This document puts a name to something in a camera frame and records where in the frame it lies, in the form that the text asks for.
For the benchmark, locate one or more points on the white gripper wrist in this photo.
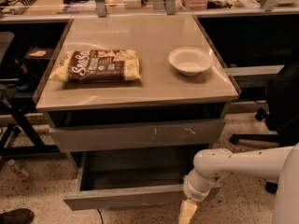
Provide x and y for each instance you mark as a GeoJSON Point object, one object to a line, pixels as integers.
{"type": "Point", "coordinates": [195, 192]}

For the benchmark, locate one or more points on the grey drawer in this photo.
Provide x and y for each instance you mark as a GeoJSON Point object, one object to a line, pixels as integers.
{"type": "Point", "coordinates": [131, 177]}
{"type": "Point", "coordinates": [138, 135]}

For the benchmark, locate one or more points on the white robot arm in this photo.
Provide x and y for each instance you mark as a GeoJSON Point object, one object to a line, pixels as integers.
{"type": "Point", "coordinates": [279, 165]}

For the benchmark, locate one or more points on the grey top drawer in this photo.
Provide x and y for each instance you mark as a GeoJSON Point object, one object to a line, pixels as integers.
{"type": "Point", "coordinates": [138, 135]}

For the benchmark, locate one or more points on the grey drawer cabinet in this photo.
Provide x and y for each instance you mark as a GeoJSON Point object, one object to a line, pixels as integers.
{"type": "Point", "coordinates": [176, 108]}

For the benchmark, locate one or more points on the black office chair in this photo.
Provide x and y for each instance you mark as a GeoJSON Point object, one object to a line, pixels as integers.
{"type": "Point", "coordinates": [282, 96]}

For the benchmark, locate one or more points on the white paper bowl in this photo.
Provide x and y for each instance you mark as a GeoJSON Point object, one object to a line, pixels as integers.
{"type": "Point", "coordinates": [190, 61]}

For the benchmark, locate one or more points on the brown yellow snack bag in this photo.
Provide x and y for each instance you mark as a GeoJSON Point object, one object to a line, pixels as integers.
{"type": "Point", "coordinates": [97, 65]}

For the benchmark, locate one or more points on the dark shoe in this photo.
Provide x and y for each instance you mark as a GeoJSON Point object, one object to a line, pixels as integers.
{"type": "Point", "coordinates": [17, 216]}

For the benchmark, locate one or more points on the plastic water bottle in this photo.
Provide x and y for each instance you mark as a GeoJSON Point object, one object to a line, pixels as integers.
{"type": "Point", "coordinates": [18, 169]}

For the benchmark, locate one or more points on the black desk frame left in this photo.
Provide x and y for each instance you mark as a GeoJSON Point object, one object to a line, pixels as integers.
{"type": "Point", "coordinates": [7, 92]}

